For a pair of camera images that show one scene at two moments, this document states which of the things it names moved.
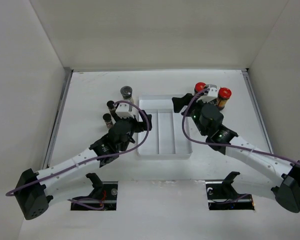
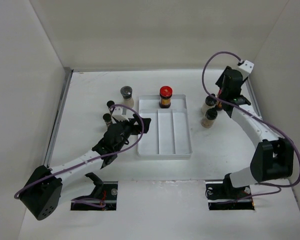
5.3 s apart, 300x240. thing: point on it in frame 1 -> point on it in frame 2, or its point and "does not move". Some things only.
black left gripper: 140,126 does not move
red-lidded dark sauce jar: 199,86 -> 165,94
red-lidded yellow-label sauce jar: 224,95 does not move
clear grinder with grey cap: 126,92 does not move
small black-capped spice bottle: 111,107 does not move
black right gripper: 179,103 -> 219,82
